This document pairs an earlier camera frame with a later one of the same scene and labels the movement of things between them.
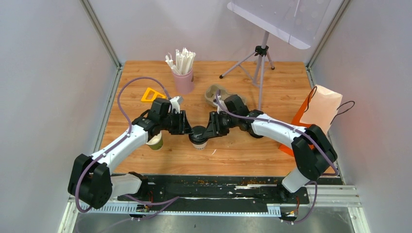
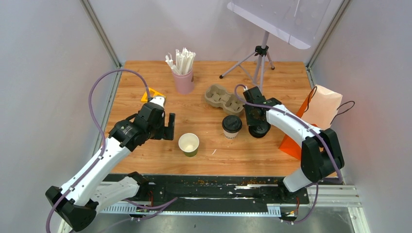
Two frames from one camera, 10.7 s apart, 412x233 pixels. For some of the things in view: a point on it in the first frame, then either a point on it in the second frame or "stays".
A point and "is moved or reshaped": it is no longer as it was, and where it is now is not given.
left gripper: [184, 126] to [166, 133]
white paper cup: [199, 146] to [230, 136]
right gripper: [214, 121] to [249, 121]
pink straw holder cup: [184, 84] stays
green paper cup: [156, 142] to [188, 142]
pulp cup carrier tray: [211, 93] stays
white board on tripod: [297, 22] stays
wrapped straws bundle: [182, 61] stays
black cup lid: [197, 137] is moved or reshaped
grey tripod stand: [253, 65] stays
